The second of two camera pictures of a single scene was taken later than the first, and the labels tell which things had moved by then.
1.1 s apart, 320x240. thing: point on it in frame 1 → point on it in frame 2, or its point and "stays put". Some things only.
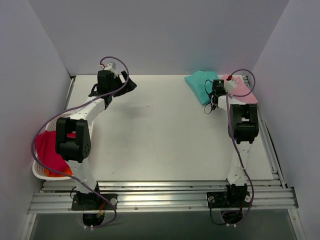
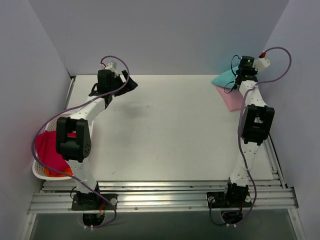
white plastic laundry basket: (37, 169) stays put
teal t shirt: (200, 84) → (225, 77)
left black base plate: (90, 201) stays put
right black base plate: (225, 199) stays put
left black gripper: (122, 83) stays put
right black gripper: (213, 99) → (240, 75)
